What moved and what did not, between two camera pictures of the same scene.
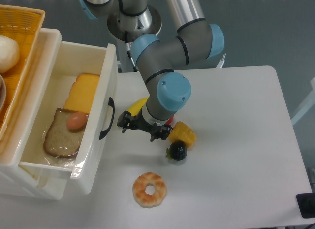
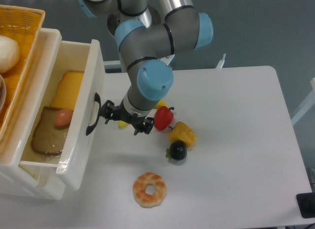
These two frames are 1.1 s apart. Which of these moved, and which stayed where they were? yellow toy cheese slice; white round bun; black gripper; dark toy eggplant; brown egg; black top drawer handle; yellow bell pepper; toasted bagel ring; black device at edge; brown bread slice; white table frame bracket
Moved: brown bread slice; black gripper; black top drawer handle; brown egg; yellow toy cheese slice
Stayed: yellow bell pepper; white round bun; white table frame bracket; toasted bagel ring; black device at edge; dark toy eggplant
